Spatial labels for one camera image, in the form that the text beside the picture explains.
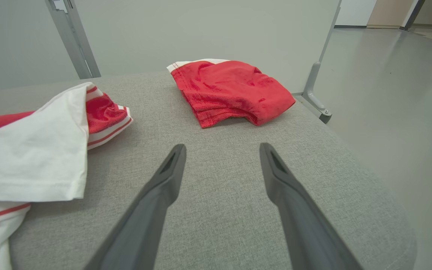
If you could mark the grey partition end post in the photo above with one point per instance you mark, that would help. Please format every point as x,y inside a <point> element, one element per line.
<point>313,93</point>

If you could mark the red white garment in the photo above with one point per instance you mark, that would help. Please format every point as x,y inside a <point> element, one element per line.
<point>231,90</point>

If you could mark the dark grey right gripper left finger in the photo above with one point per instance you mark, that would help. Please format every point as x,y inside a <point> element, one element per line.
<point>141,232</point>

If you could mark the dark grey door frame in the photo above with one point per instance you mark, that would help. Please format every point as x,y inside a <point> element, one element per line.
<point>413,13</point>

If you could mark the beige door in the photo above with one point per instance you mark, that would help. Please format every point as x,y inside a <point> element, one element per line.
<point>388,13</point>

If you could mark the red and white t-shirt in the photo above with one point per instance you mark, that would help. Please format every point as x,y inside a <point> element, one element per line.
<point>32,165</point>

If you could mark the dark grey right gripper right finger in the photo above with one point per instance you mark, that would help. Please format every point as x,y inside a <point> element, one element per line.
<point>309,240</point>

